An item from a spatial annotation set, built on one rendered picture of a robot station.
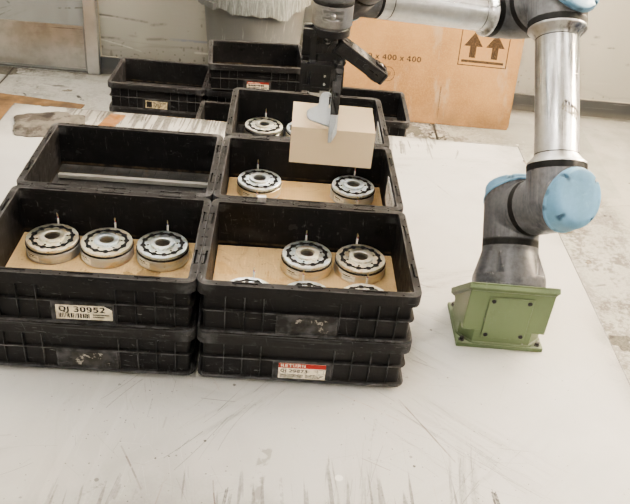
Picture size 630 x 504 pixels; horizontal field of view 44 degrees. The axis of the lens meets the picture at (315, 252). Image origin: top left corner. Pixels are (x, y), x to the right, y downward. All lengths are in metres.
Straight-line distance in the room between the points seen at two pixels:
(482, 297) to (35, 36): 3.63
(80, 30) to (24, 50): 0.36
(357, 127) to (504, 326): 0.51
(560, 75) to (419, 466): 0.79
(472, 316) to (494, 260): 0.12
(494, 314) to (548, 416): 0.23
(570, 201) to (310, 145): 0.50
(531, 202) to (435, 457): 0.52
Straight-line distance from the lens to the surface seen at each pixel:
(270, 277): 1.55
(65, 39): 4.74
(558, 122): 1.58
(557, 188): 1.51
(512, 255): 1.61
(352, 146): 1.50
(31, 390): 1.52
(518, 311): 1.63
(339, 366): 1.48
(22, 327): 1.49
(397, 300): 1.38
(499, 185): 1.65
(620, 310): 3.22
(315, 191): 1.86
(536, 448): 1.50
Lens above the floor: 1.74
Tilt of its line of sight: 34 degrees down
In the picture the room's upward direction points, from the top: 6 degrees clockwise
